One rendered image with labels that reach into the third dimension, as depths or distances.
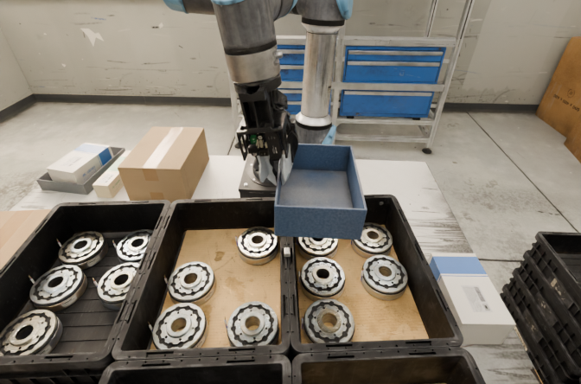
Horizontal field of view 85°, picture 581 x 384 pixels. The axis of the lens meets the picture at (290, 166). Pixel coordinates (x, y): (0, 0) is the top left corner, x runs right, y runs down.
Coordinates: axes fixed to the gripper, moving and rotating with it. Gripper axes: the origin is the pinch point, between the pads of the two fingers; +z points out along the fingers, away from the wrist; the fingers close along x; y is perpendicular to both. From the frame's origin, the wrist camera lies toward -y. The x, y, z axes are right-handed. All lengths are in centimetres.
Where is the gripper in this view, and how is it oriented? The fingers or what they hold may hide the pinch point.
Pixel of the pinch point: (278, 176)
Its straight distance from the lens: 60.2
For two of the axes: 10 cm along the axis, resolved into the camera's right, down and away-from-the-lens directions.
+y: -0.9, 5.7, -8.2
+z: 1.3, 8.2, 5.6
